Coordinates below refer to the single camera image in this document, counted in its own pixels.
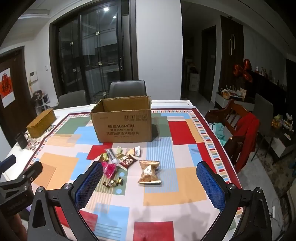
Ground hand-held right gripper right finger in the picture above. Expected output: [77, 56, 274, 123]
[196, 161, 272, 241]

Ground grey leather chair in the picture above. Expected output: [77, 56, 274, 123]
[109, 80, 147, 99]
[58, 90, 87, 109]

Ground red foil balloons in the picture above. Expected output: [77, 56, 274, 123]
[233, 59, 253, 82]

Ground grey fabric chair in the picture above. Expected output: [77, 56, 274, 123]
[253, 93, 274, 160]

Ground brown wooden door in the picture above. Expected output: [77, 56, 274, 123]
[0, 46, 37, 149]

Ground large tan snack packet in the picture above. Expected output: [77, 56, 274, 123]
[138, 160, 161, 184]

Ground dark red snack packet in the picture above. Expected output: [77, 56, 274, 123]
[119, 155, 137, 171]

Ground colourful patchwork tablecloth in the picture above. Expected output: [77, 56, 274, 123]
[0, 100, 243, 241]

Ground white side table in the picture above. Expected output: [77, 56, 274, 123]
[215, 91, 249, 109]

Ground red and white door poster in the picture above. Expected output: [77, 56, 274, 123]
[0, 68, 15, 108]

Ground yellow woven box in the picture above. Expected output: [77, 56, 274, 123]
[26, 108, 56, 138]

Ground dark tall cabinet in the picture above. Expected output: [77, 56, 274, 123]
[220, 16, 244, 102]

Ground brown cardboard box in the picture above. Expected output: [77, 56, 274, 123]
[90, 95, 152, 143]

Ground red garment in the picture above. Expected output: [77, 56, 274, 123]
[235, 112, 260, 174]

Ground dark framed glass sliding door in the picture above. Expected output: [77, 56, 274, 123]
[49, 0, 139, 100]

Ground dark sideboard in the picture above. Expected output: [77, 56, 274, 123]
[245, 71, 287, 112]

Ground black and silver snack bar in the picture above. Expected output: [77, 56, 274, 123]
[105, 148, 119, 164]

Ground teal cloth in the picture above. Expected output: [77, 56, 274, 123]
[209, 122, 226, 146]

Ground brown wooden chair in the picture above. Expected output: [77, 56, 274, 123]
[205, 99, 259, 167]

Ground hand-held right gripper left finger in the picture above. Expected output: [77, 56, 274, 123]
[27, 161, 103, 241]

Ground pink candy packet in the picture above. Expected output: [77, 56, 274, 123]
[102, 162, 118, 178]

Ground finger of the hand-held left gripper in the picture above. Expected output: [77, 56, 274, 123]
[14, 161, 43, 186]
[0, 155, 16, 173]

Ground dark interior door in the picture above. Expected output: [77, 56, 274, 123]
[201, 25, 216, 102]

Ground white cube shelf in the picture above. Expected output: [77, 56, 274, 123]
[31, 90, 50, 112]

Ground black mug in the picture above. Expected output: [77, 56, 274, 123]
[15, 131, 29, 149]

